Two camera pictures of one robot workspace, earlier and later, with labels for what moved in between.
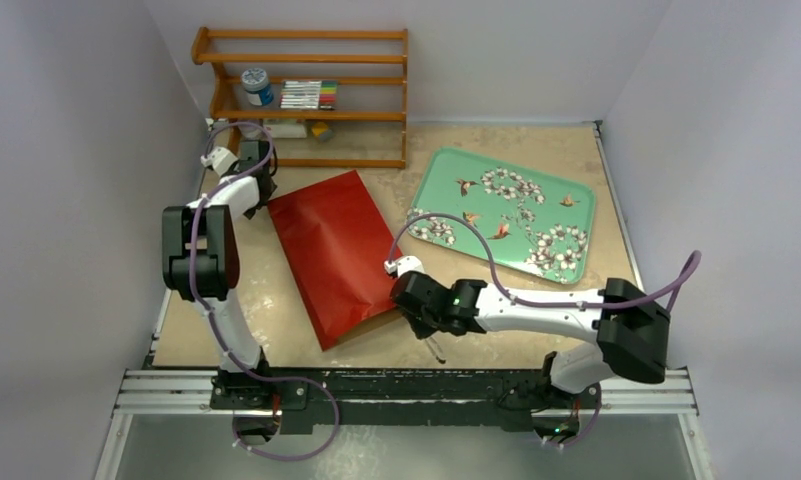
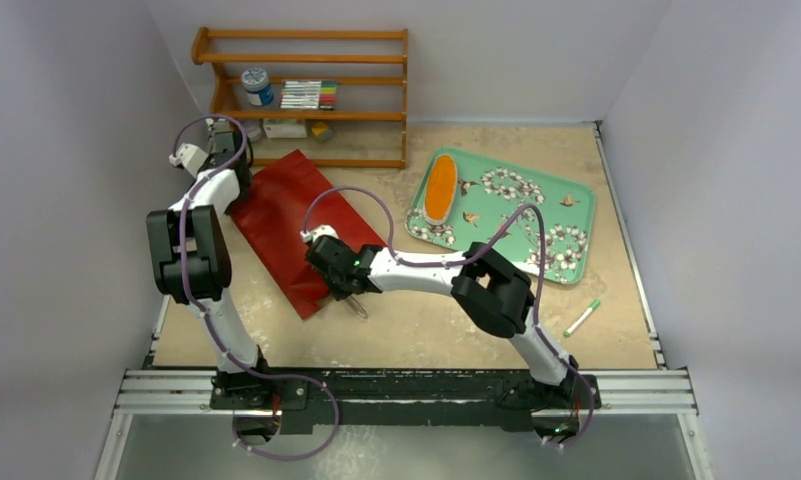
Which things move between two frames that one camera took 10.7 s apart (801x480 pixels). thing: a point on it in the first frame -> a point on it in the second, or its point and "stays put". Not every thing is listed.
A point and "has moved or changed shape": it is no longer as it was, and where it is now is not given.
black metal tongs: (442, 361) -> (357, 306)
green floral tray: (539, 223) stays put
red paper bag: (336, 247) has moved or changed shape
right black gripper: (417, 312) -> (337, 281)
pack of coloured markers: (309, 94) stays put
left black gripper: (251, 212) -> (234, 203)
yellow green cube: (321, 132) stays put
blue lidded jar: (256, 84) stays put
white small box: (288, 131) stays put
